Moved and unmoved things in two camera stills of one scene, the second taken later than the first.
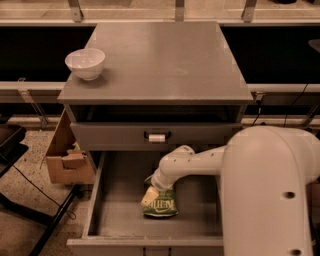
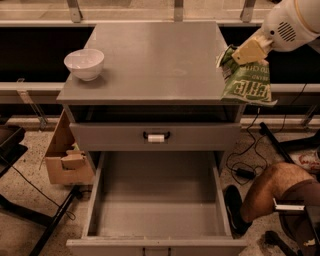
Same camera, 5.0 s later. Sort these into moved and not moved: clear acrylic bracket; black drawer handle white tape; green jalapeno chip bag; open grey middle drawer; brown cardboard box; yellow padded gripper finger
Moved: green jalapeno chip bag; yellow padded gripper finger
Not moved: black drawer handle white tape; brown cardboard box; open grey middle drawer; clear acrylic bracket
